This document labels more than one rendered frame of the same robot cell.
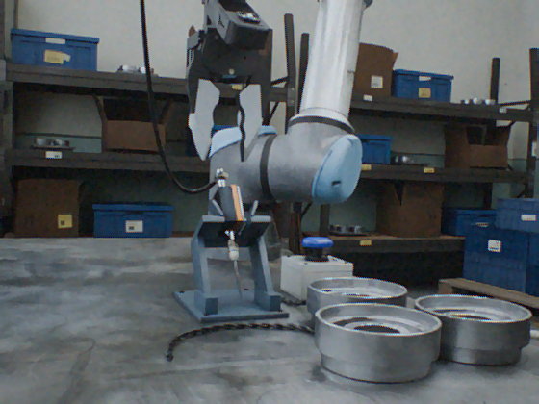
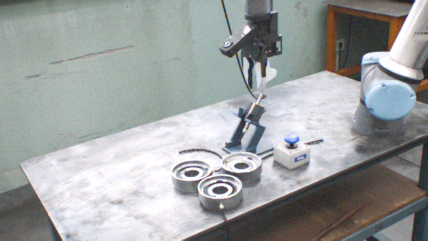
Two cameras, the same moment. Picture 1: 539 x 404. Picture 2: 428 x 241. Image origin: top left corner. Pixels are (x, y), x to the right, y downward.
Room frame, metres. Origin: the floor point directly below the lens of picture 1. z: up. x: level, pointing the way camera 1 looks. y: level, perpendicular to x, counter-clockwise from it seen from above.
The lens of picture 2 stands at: (0.39, -1.17, 1.46)
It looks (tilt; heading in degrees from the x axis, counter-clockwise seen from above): 25 degrees down; 80
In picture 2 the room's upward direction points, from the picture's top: 4 degrees counter-clockwise
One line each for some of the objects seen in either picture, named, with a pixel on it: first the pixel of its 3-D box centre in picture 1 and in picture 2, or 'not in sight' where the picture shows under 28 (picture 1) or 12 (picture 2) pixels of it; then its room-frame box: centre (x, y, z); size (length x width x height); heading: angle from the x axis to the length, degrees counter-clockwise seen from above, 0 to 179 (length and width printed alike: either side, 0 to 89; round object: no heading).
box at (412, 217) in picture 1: (407, 208); not in sight; (4.85, -1.09, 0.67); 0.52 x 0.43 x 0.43; 110
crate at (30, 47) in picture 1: (53, 55); not in sight; (3.91, 1.43, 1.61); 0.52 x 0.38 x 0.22; 113
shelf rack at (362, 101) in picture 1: (418, 166); not in sight; (4.88, -1.17, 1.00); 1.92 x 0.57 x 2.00; 110
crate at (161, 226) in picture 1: (131, 218); not in sight; (4.10, 0.94, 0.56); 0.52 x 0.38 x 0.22; 107
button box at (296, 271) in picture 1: (314, 274); (293, 152); (0.79, -0.06, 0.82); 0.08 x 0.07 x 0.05; 20
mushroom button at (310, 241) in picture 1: (317, 256); (292, 144); (0.78, -0.06, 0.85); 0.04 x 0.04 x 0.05
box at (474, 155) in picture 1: (475, 146); not in sight; (5.06, -1.68, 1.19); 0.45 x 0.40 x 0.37; 105
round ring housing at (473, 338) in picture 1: (470, 328); (220, 193); (0.56, -0.19, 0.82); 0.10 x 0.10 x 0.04
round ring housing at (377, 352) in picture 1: (375, 340); (192, 176); (0.51, -0.09, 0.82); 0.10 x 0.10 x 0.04
